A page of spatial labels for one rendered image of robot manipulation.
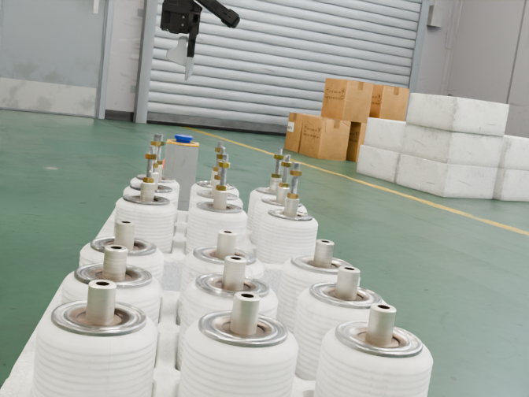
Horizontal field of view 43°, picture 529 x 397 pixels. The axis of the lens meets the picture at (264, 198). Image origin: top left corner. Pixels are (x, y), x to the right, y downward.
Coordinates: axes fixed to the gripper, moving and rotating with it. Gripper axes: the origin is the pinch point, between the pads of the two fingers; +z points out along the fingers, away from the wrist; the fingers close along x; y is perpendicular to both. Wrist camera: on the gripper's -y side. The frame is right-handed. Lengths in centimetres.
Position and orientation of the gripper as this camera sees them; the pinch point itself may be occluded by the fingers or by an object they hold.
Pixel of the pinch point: (190, 74)
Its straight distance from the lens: 148.4
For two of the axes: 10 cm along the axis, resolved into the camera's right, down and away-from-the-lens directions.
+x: 1.0, 1.7, -9.8
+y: -9.9, -1.1, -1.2
